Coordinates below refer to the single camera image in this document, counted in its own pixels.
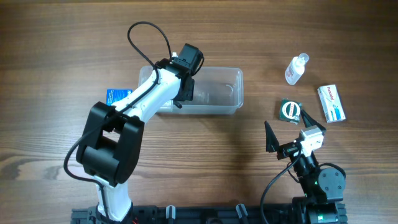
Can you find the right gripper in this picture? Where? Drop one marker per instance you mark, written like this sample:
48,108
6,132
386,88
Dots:
273,144

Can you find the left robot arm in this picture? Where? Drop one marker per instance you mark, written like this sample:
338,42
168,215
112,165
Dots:
110,145

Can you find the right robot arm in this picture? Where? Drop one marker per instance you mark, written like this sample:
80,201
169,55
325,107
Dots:
323,184

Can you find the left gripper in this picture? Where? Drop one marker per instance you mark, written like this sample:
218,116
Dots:
188,93

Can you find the clear plastic container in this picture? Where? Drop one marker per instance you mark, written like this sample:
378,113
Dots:
217,90

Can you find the green round-label packet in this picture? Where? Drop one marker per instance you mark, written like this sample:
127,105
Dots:
290,111

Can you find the blue medicine box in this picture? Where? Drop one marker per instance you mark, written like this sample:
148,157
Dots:
114,95

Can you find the white medicine box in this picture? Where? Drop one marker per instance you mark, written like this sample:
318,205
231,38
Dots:
167,107

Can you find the white dropper bottle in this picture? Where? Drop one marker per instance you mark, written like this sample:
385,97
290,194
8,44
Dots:
296,68

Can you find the white Panadol box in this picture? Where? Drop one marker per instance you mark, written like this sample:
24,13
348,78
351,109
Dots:
331,103

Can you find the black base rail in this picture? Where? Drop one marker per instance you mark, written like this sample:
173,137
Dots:
274,213

